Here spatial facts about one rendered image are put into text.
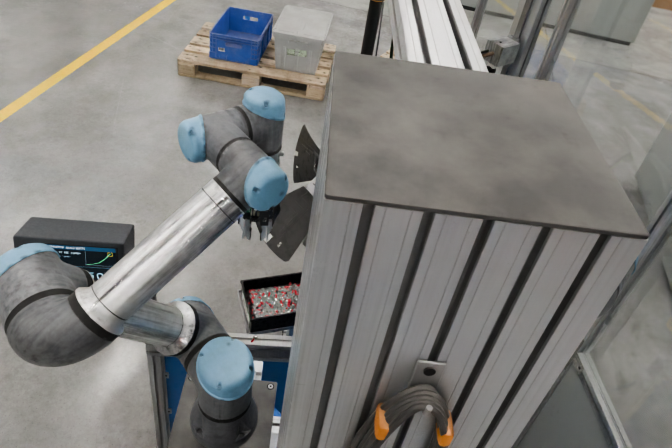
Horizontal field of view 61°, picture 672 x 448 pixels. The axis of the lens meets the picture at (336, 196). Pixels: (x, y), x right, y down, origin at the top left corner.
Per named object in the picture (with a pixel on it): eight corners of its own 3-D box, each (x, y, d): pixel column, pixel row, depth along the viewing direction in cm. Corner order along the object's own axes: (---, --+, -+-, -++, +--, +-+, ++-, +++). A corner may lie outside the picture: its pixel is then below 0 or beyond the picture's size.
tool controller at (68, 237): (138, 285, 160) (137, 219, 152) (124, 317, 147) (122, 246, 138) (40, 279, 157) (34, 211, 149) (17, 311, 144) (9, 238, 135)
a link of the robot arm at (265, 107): (230, 88, 100) (271, 79, 105) (229, 140, 107) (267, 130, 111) (254, 109, 96) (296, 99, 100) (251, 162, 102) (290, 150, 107)
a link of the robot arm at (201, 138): (205, 145, 89) (265, 128, 95) (172, 111, 95) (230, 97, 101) (205, 185, 94) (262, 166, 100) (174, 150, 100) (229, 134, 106)
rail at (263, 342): (436, 359, 184) (442, 343, 179) (438, 369, 181) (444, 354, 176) (149, 344, 173) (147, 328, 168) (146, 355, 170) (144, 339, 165)
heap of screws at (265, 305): (298, 288, 195) (300, 278, 192) (309, 320, 185) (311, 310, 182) (243, 296, 189) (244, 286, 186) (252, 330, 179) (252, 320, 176)
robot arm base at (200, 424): (252, 454, 126) (254, 430, 120) (183, 447, 125) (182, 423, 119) (261, 392, 138) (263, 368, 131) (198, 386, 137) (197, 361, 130)
